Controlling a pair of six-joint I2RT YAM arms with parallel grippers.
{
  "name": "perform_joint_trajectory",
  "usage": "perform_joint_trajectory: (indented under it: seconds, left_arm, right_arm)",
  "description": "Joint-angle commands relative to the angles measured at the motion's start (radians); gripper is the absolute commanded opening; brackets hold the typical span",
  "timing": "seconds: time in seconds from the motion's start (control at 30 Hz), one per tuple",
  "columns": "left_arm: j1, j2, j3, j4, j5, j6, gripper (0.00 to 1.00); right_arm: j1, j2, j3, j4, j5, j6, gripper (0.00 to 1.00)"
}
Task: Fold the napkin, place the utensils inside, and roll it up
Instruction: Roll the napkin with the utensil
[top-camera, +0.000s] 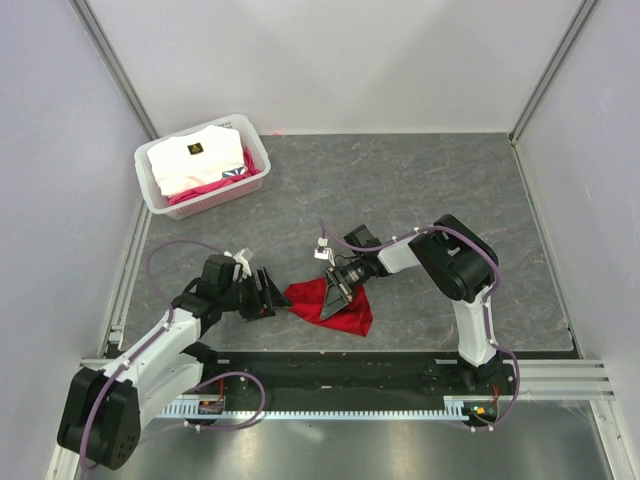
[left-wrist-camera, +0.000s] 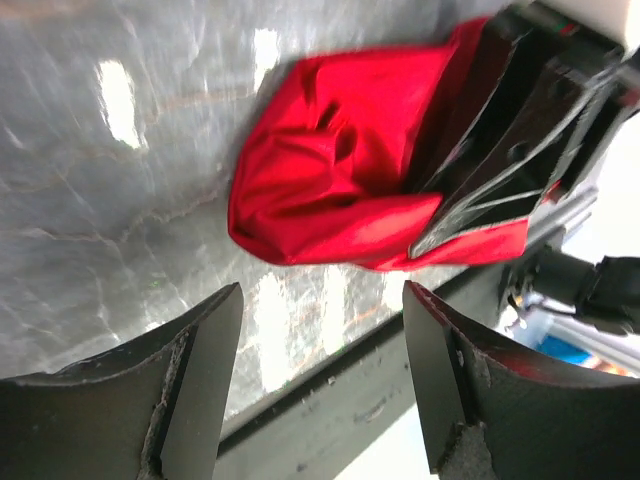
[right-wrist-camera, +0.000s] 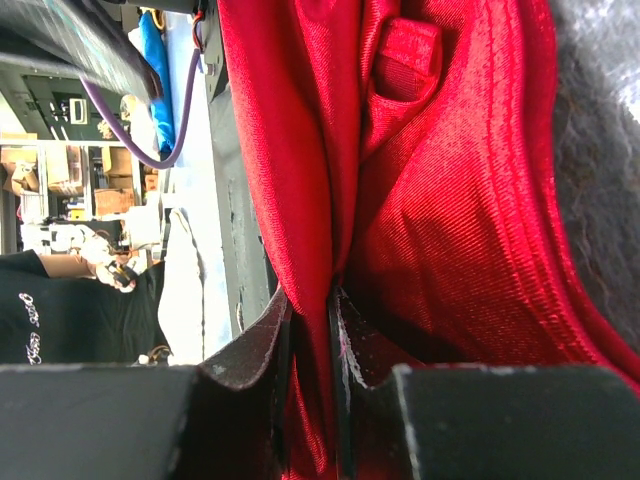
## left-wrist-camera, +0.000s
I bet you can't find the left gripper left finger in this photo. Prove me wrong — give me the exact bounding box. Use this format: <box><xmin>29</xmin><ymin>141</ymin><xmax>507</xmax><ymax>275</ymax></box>
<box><xmin>1</xmin><ymin>284</ymin><xmax>244</xmax><ymax>479</ymax></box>

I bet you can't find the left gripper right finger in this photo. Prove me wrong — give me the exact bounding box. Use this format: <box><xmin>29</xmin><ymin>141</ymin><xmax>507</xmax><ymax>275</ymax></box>
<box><xmin>403</xmin><ymin>282</ymin><xmax>639</xmax><ymax>479</ymax></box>

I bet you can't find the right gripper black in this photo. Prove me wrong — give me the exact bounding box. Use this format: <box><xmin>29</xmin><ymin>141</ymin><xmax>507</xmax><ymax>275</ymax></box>
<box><xmin>409</xmin><ymin>2</ymin><xmax>632</xmax><ymax>259</ymax></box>

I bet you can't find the red cloth napkin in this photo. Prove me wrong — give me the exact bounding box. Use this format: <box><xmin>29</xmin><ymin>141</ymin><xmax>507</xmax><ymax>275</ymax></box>
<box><xmin>228</xmin><ymin>17</ymin><xmax>528</xmax><ymax>272</ymax></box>

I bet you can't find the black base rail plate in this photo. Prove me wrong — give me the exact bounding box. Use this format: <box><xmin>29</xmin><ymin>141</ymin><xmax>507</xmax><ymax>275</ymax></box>
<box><xmin>214</xmin><ymin>264</ymin><xmax>516</xmax><ymax>480</ymax></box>

